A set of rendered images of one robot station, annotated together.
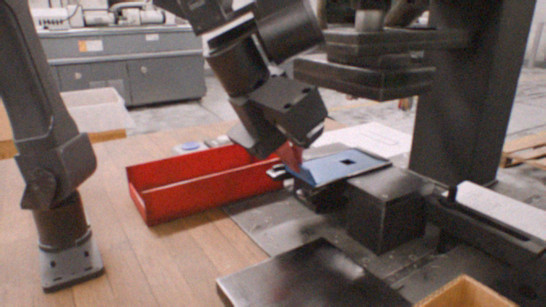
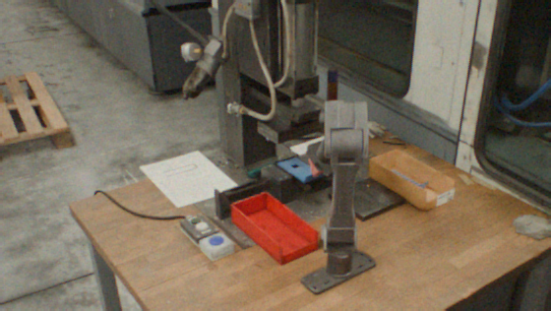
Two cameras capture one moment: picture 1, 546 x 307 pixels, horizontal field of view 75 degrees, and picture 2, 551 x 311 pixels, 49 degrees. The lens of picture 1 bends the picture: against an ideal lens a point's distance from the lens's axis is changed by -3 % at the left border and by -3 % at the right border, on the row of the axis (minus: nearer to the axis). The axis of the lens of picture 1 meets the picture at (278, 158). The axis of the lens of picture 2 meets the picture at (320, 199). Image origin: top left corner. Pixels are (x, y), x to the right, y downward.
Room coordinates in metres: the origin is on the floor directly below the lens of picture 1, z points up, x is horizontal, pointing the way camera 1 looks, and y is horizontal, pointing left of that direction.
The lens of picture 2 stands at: (0.59, 1.50, 1.86)
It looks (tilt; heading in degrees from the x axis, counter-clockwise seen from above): 32 degrees down; 265
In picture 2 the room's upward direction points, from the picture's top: 1 degrees clockwise
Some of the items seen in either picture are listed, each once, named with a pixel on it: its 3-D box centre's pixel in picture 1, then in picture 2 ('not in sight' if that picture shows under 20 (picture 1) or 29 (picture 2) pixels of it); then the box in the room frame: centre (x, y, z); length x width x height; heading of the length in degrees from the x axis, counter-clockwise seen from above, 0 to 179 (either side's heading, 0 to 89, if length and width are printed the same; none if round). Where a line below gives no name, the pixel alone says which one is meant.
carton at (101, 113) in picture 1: (89, 131); not in sight; (2.51, 1.36, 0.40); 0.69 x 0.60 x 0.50; 29
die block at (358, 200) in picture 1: (355, 193); (297, 178); (0.52, -0.12, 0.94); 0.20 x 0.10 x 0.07; 33
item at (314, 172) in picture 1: (333, 158); (300, 166); (0.51, -0.08, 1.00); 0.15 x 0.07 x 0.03; 123
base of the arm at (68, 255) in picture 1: (61, 220); (339, 261); (0.43, 0.30, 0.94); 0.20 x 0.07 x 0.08; 33
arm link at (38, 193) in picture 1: (58, 177); (338, 237); (0.43, 0.29, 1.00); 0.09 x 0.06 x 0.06; 177
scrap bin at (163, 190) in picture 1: (206, 177); (274, 226); (0.59, 0.13, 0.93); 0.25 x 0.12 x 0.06; 123
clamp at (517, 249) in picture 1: (474, 235); not in sight; (0.38, -0.24, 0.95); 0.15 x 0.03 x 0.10; 33
